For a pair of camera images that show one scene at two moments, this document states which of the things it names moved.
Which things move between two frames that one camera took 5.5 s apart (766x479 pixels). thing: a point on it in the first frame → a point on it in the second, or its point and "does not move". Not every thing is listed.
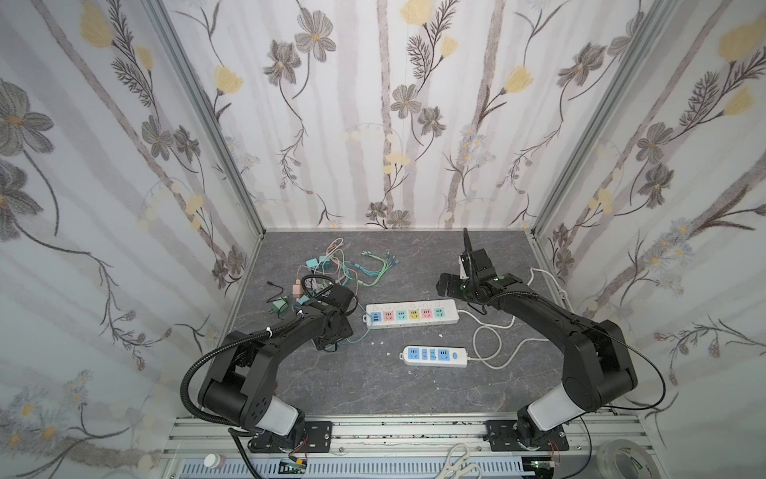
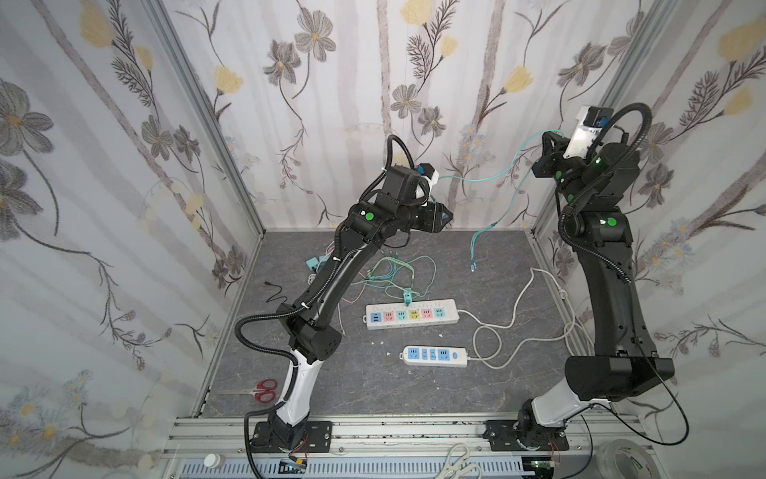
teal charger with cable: [280, 306] → [408, 291]
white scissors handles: [455, 465] does not move
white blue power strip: [435, 356] does not move
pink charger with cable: [297, 287] → [345, 299]
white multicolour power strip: [411, 313] does not move
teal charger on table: [323, 264] does not move
